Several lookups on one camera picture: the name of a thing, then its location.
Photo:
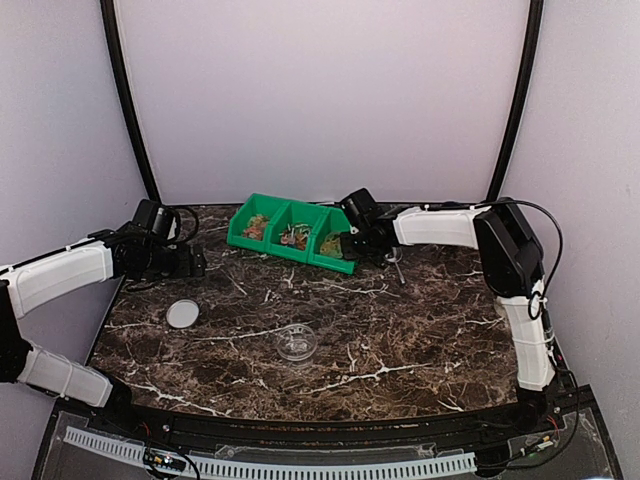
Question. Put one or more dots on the yellow-green gummy candies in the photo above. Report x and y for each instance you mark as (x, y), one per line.
(331, 246)

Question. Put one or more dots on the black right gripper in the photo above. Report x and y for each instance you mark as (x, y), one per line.
(350, 254)

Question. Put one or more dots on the silver metal scoop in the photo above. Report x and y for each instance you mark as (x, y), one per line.
(397, 262)

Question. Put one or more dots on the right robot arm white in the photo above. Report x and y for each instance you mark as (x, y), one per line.
(511, 258)

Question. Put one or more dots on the lollipop candies pile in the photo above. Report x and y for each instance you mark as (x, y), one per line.
(296, 236)

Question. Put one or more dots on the white slotted cable duct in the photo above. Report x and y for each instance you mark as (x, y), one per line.
(251, 463)

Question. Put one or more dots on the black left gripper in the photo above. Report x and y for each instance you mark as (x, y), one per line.
(183, 267)

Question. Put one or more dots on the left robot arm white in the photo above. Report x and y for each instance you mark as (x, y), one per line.
(99, 258)

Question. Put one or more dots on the red-orange gummy candies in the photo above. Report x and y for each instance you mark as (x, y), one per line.
(256, 227)

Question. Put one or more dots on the black front rail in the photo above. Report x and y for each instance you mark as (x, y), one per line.
(483, 429)

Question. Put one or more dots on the white round lid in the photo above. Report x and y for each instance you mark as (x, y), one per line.
(182, 314)

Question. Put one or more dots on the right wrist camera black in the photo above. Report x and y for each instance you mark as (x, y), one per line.
(360, 208)

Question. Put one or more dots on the green three-compartment candy bin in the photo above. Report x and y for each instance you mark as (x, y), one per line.
(323, 220)

